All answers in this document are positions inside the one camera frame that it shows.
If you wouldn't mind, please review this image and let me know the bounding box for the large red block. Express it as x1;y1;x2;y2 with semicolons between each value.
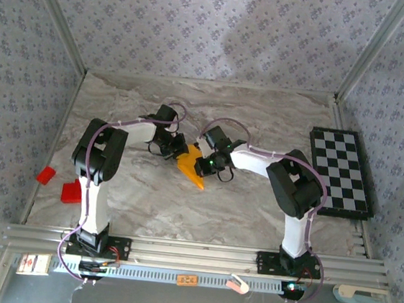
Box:
60;177;85;205

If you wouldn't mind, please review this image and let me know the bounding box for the orange label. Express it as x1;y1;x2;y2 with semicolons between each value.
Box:
175;273;199;289

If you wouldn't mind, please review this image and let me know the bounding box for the black and grey checkerboard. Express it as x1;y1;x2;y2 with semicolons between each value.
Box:
300;125;384;222

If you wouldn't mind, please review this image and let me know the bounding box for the pink and white clip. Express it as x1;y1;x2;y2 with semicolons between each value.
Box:
225;272;251;295

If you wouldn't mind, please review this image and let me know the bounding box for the small red block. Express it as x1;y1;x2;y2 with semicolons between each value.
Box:
35;166;59;187

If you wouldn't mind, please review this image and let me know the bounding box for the small box with red print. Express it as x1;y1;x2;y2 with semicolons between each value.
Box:
15;251;52;278

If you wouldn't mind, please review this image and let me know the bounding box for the teal and beige tool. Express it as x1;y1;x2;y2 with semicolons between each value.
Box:
331;284;392;303

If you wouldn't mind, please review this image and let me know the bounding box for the black left gripper cable loop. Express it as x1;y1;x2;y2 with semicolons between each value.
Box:
146;140;164;157

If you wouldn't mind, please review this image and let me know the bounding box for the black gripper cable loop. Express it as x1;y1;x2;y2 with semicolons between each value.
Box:
146;140;164;157
216;166;236;184

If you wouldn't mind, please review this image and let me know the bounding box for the black right gripper cable loop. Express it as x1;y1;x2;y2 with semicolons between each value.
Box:
216;166;236;184

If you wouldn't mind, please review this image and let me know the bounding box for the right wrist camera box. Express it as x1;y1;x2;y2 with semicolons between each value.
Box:
197;124;234;153

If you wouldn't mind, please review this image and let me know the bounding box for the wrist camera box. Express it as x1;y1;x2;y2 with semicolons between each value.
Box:
197;124;234;153
152;103;180;131

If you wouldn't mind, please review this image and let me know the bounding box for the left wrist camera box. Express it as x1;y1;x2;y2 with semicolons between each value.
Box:
152;103;180;131

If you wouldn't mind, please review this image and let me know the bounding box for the long aluminium mounting rail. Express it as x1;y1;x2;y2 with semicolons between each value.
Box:
0;220;392;291

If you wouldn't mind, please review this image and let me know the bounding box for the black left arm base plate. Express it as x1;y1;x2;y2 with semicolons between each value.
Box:
64;230;133;263

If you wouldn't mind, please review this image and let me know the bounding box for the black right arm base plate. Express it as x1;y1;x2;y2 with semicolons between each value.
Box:
254;250;324;282

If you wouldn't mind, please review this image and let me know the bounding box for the long grey slotted cable duct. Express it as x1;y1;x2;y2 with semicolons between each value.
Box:
12;250;307;301

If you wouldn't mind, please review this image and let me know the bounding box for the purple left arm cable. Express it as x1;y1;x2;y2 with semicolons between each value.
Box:
55;91;189;291

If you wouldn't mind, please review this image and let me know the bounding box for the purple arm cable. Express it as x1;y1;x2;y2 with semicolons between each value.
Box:
55;91;189;291
183;114;341;303

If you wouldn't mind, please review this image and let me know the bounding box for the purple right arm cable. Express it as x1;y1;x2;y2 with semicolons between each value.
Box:
183;114;341;303

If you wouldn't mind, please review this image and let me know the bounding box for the short grey slotted duct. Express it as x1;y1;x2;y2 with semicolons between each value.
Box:
348;225;371;257

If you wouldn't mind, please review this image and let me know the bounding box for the aluminium frame post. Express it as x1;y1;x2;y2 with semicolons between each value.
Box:
15;0;96;75
333;0;404;108

